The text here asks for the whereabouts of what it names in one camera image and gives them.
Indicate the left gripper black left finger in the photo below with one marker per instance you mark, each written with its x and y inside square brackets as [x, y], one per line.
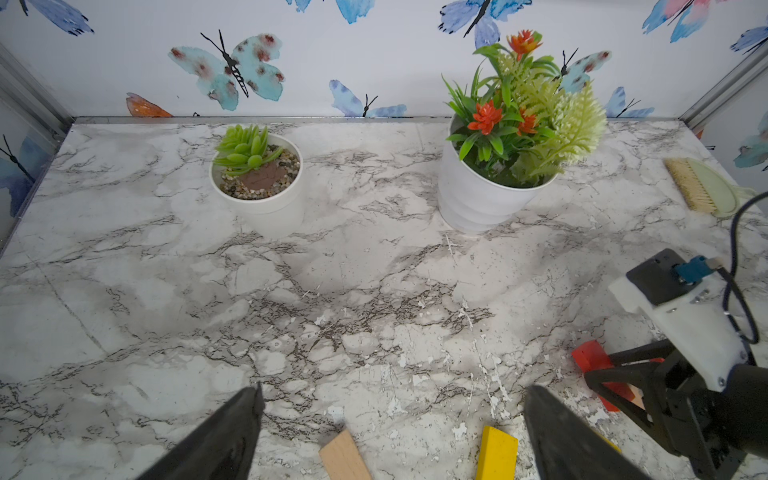
[222, 447]

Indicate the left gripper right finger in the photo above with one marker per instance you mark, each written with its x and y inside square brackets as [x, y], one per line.
[565, 447]

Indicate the yellow block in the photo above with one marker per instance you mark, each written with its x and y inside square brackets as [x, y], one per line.
[497, 457]

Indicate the small green potted plant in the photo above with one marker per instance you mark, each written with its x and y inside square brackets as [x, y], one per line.
[261, 177]

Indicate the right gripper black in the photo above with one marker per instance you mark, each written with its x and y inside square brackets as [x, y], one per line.
[714, 430]

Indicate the natural wood block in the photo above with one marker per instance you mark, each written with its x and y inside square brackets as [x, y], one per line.
[342, 460]

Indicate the red block short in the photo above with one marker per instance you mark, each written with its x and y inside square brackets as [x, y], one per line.
[591, 356]

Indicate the flowering potted plant white pot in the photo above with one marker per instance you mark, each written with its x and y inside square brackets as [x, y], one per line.
[512, 133]

